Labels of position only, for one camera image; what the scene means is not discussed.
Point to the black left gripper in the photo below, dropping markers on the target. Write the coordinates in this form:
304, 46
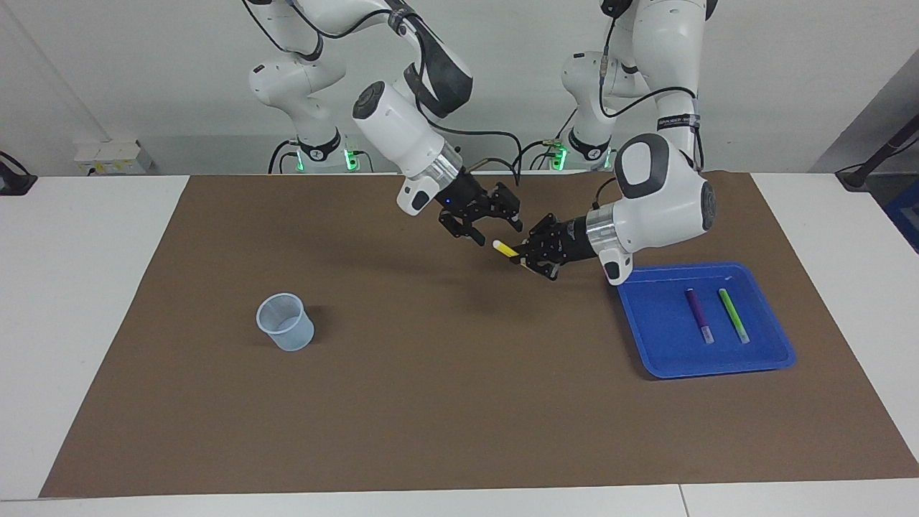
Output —
571, 243

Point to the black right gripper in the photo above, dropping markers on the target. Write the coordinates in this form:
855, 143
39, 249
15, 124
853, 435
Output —
465, 201

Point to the yellow pen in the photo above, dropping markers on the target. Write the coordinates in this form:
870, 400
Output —
505, 248

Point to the purple pen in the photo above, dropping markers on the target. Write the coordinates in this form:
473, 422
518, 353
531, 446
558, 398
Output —
698, 312

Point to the green pen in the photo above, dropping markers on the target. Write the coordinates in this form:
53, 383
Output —
734, 314

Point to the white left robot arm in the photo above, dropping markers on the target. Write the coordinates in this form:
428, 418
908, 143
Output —
660, 187

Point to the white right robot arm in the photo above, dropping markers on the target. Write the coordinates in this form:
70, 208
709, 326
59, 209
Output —
398, 126

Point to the blue plastic tray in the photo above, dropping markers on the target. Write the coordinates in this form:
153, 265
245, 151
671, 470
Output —
660, 337

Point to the brown paper mat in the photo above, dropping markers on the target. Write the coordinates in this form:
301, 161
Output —
459, 402

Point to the translucent plastic cup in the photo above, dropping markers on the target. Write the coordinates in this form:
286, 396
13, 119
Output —
287, 330

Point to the black stand pole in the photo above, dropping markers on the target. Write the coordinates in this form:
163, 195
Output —
872, 161

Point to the blue crate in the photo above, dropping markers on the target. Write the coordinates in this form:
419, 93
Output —
906, 215

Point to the white wall socket box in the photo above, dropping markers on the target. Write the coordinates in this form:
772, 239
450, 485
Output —
108, 154

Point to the black clamp mount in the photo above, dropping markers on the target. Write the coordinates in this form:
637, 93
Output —
14, 183

